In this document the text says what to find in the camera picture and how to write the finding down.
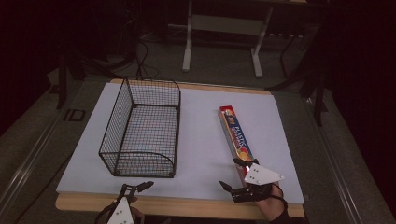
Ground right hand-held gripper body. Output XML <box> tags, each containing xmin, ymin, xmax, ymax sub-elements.
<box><xmin>231</xmin><ymin>162</ymin><xmax>286</xmax><ymax>204</ymax></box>

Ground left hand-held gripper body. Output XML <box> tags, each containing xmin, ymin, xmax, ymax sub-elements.
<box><xmin>106</xmin><ymin>195</ymin><xmax>138</xmax><ymax>224</ymax></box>

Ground long blue plastic wrap box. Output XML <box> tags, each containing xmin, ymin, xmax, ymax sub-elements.
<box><xmin>218</xmin><ymin>105</ymin><xmax>255</xmax><ymax>185</ymax></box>

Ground black wire basket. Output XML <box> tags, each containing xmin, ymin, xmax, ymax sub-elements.
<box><xmin>98</xmin><ymin>76</ymin><xmax>182</xmax><ymax>179</ymax></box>

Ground person's left hand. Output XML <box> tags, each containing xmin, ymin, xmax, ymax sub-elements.
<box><xmin>130</xmin><ymin>206</ymin><xmax>146</xmax><ymax>224</ymax></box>

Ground person's right hand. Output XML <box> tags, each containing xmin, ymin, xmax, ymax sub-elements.
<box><xmin>255</xmin><ymin>183</ymin><xmax>290</xmax><ymax>223</ymax></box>

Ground white table mat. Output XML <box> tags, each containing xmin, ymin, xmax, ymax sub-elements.
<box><xmin>55</xmin><ymin>81</ymin><xmax>305</xmax><ymax>205</ymax></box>

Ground black metal stand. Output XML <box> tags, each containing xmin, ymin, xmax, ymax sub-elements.
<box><xmin>265</xmin><ymin>29</ymin><xmax>330</xmax><ymax>128</ymax></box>
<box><xmin>55</xmin><ymin>50</ymin><xmax>125</xmax><ymax>110</ymax></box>

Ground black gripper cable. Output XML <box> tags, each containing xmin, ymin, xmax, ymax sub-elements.
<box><xmin>93</xmin><ymin>202</ymin><xmax>120</xmax><ymax>224</ymax></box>

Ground metal floor rail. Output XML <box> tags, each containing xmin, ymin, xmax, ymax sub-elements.
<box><xmin>0</xmin><ymin>106</ymin><xmax>68</xmax><ymax>209</ymax></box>
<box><xmin>304</xmin><ymin>96</ymin><xmax>366</xmax><ymax>224</ymax></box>

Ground black floor socket frame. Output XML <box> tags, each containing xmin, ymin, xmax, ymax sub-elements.
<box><xmin>63</xmin><ymin>108</ymin><xmax>87</xmax><ymax>122</ymax></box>

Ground black cables on floor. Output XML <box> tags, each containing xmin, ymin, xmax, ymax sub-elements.
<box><xmin>132</xmin><ymin>36</ymin><xmax>161</xmax><ymax>80</ymax></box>

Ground white metal stand frame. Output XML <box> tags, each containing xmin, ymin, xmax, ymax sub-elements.
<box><xmin>181</xmin><ymin>0</ymin><xmax>276</xmax><ymax>79</ymax></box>

